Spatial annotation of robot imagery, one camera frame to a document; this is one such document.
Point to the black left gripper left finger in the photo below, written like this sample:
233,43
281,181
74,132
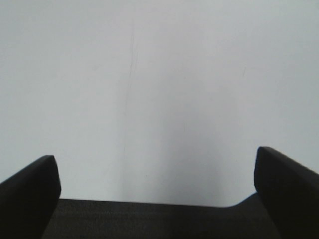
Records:
28,199

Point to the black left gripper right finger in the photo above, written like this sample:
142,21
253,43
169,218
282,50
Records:
290,193

